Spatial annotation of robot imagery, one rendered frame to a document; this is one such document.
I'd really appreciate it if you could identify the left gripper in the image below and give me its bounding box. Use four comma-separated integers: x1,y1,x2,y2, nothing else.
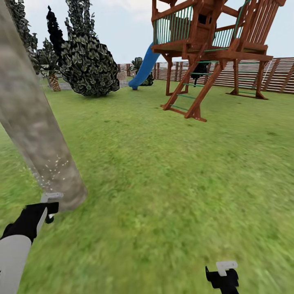
44,202,59,215

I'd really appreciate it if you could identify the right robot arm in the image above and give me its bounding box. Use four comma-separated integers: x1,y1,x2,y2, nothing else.
205,261,239,294

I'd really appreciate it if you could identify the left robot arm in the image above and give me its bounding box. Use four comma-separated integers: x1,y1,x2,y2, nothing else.
0,192,63,294

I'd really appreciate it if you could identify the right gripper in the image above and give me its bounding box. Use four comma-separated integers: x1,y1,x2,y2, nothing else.
205,266,239,292

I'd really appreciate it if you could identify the pesticide atomizer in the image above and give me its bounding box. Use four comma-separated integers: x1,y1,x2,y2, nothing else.
45,214,55,224

